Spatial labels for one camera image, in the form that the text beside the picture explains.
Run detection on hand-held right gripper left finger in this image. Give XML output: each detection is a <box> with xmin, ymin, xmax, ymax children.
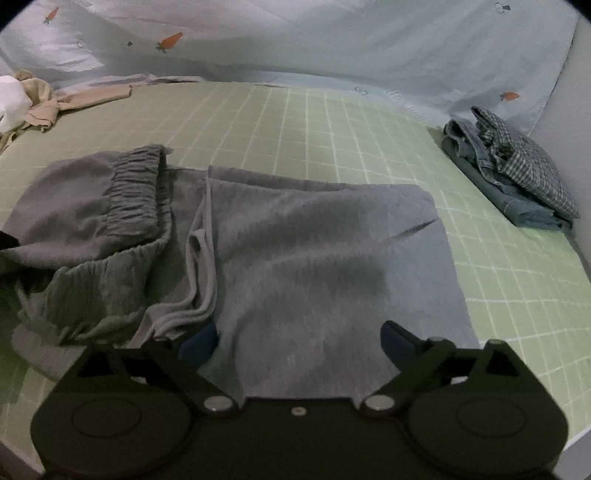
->
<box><xmin>74</xmin><ymin>322</ymin><xmax>242</xmax><ymax>417</ymax></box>

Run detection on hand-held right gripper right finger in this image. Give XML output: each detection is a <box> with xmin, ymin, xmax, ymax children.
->
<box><xmin>357</xmin><ymin>319</ymin><xmax>523</xmax><ymax>419</ymax></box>

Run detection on grey pants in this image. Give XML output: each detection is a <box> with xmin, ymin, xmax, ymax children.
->
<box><xmin>0</xmin><ymin>144</ymin><xmax>482</xmax><ymax>403</ymax></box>

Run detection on folded blue jeans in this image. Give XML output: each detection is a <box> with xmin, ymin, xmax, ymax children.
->
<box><xmin>441</xmin><ymin>116</ymin><xmax>573</xmax><ymax>232</ymax></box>

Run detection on folded checked shirt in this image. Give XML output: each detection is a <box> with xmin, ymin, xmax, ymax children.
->
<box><xmin>470</xmin><ymin>106</ymin><xmax>581</xmax><ymax>220</ymax></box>

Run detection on green checkered bed sheet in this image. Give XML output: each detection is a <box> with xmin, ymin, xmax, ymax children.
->
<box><xmin>0</xmin><ymin>80</ymin><xmax>591</xmax><ymax>462</ymax></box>

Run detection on beige garment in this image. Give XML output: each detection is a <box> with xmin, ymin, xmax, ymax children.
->
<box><xmin>0</xmin><ymin>69</ymin><xmax>134</xmax><ymax>153</ymax></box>

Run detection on white garment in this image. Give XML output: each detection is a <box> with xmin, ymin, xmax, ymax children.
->
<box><xmin>0</xmin><ymin>75</ymin><xmax>28</xmax><ymax>132</ymax></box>

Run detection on light blue carrot print quilt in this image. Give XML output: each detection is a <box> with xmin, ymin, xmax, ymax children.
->
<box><xmin>0</xmin><ymin>0</ymin><xmax>580</xmax><ymax>132</ymax></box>

